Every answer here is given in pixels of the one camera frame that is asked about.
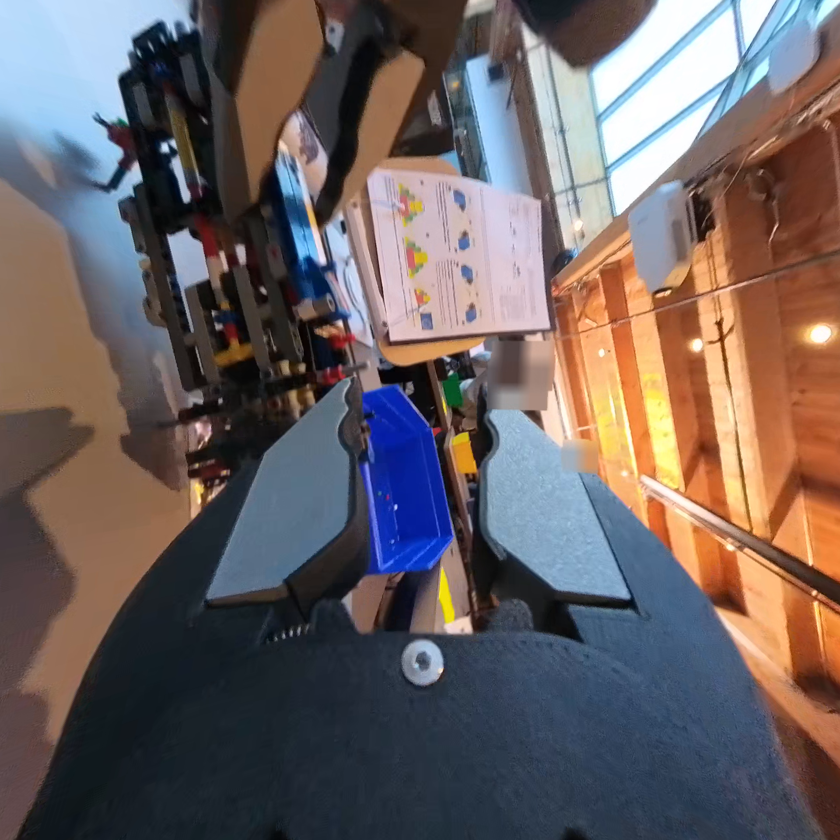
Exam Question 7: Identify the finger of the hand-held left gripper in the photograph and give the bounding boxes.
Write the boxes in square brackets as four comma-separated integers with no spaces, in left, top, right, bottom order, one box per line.
[210,0,327,217]
[314,49,427,219]

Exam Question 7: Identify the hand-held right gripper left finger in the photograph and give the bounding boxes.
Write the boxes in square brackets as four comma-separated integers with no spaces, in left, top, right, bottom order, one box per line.
[205,378,372,610]

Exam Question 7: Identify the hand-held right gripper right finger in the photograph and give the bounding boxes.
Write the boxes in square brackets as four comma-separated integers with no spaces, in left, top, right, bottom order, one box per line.
[478,410,633,605]

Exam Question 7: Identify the toy brick car model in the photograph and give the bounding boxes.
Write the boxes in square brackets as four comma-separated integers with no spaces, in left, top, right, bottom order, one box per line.
[92,20,370,484]

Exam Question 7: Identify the grey desk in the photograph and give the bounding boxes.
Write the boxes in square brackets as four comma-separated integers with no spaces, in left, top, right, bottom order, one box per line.
[0,0,221,840]

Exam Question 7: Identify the blue storage bin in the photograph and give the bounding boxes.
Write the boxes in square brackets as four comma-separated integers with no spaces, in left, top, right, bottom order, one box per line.
[360,385,455,576]

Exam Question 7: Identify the printed instruction sheet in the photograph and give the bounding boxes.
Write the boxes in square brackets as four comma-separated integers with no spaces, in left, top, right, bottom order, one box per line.
[366,167,552,344]

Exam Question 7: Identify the black metal rod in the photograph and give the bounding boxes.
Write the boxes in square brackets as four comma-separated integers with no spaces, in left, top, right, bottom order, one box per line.
[640,475,840,613]

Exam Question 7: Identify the tall glass window wall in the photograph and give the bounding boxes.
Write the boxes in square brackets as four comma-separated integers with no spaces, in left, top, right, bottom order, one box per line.
[591,0,840,215]

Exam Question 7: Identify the white wall-mounted box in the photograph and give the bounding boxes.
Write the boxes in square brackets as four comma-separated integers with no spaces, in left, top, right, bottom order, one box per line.
[768,20,822,93]
[628,180,698,297]

